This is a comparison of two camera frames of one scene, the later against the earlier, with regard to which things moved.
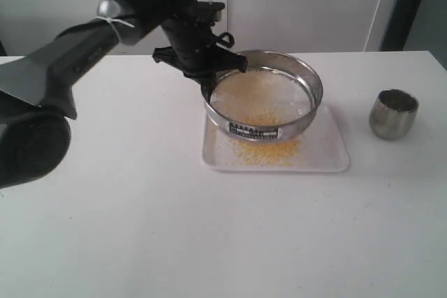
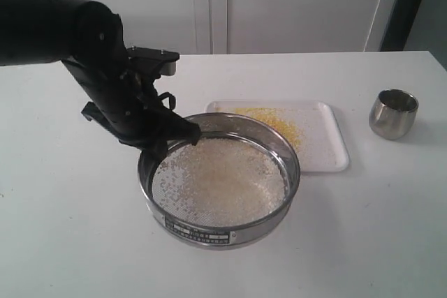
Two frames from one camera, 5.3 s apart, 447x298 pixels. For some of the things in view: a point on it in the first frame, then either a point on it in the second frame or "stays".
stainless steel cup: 392,114 stays
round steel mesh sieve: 277,96 to 230,189
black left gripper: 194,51 to 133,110
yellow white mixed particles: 262,97 to 221,181
